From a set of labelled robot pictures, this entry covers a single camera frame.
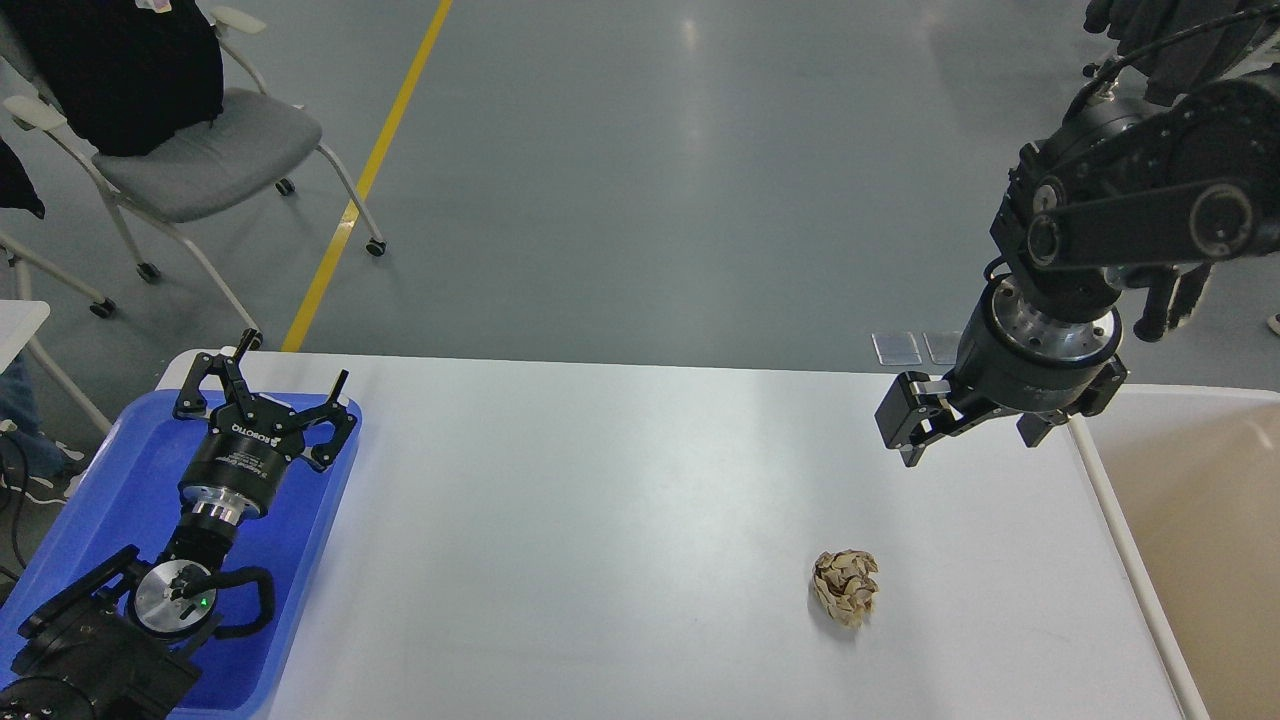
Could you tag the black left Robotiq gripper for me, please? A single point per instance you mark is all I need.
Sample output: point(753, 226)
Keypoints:
point(240, 457)

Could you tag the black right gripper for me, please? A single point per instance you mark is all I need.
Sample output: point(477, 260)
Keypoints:
point(1011, 355)

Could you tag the beige paper ball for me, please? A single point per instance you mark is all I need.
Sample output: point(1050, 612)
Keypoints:
point(844, 585)

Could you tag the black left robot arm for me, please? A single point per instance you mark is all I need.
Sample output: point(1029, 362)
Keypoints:
point(172, 584)

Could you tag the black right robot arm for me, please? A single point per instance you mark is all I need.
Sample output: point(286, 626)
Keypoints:
point(1165, 164)

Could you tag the right clear floor plate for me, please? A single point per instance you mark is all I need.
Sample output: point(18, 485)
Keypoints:
point(942, 346)

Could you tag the clear floor plate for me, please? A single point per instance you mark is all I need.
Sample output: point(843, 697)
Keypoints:
point(942, 346)
point(896, 348)

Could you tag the left clear floor plate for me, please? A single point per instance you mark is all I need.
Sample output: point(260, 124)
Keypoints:
point(896, 348)

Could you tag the blue plastic tray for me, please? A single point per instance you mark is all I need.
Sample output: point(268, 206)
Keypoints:
point(130, 496)

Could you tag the beige plastic bin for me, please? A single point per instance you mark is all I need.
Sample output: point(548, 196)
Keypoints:
point(1188, 480)

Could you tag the person leg in jeans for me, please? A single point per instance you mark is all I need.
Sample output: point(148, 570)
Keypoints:
point(46, 471)

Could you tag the white side table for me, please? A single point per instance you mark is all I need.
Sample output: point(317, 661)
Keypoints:
point(20, 321)

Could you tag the black jacket on chair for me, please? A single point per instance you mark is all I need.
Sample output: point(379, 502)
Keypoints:
point(127, 78)

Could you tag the grey chair with white frame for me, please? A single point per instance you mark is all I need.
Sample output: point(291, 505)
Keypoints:
point(255, 144)

